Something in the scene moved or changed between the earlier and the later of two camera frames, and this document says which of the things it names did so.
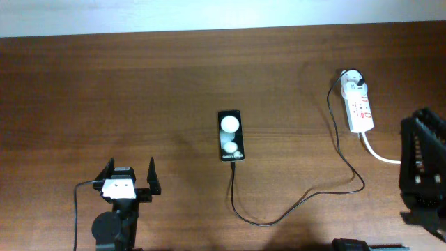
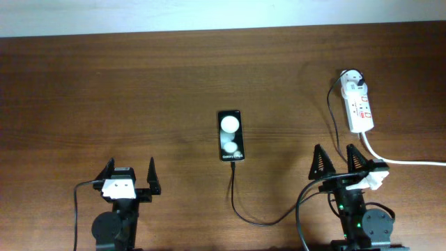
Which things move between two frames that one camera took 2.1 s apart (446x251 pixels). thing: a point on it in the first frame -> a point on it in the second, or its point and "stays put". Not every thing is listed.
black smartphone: (231, 139) stays put
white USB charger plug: (350, 79) stays put
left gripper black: (145, 194) stays put
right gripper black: (424, 189) -> (329, 169)
